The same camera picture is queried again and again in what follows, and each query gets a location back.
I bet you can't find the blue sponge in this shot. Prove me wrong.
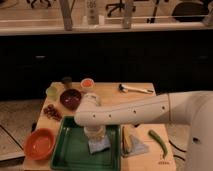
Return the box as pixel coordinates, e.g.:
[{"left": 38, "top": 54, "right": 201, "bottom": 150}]
[{"left": 88, "top": 136, "right": 111, "bottom": 154}]

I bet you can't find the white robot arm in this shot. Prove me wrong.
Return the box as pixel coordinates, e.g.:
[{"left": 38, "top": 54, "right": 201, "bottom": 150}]
[{"left": 74, "top": 91, "right": 213, "bottom": 171}]

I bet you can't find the green square tray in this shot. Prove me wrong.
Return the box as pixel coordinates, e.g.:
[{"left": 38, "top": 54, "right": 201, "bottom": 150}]
[{"left": 50, "top": 116, "right": 121, "bottom": 171}]

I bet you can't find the dark red bowl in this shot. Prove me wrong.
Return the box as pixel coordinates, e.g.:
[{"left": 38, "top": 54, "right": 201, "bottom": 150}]
[{"left": 60, "top": 89, "right": 81, "bottom": 111}]

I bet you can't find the bunch of dark grapes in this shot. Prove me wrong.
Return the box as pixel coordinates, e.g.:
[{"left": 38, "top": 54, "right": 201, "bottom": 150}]
[{"left": 43, "top": 104, "right": 62, "bottom": 121}]

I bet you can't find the grey folded cloth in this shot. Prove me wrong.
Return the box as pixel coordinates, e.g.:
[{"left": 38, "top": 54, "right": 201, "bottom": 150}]
[{"left": 121, "top": 135, "right": 149, "bottom": 158}]

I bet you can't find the small orange-filled white cup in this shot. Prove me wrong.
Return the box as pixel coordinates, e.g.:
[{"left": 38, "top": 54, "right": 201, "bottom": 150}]
[{"left": 80, "top": 78, "right": 95, "bottom": 91}]

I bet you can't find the orange bowl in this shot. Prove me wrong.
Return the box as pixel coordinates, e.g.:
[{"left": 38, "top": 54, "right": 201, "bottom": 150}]
[{"left": 24, "top": 128, "right": 55, "bottom": 161}]

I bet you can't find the dark green cup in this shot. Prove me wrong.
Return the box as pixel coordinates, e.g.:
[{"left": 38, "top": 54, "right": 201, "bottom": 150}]
[{"left": 61, "top": 77, "right": 72, "bottom": 89}]

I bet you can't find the wooden window ledge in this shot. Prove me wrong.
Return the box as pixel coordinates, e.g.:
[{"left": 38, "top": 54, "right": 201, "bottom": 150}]
[{"left": 0, "top": 21, "right": 213, "bottom": 36}]

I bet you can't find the black office chair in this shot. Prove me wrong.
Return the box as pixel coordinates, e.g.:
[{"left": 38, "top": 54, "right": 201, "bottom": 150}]
[{"left": 172, "top": 0, "right": 209, "bottom": 22}]

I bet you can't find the black cable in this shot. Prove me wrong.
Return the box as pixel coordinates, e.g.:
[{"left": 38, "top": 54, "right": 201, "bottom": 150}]
[{"left": 167, "top": 129, "right": 191, "bottom": 164}]

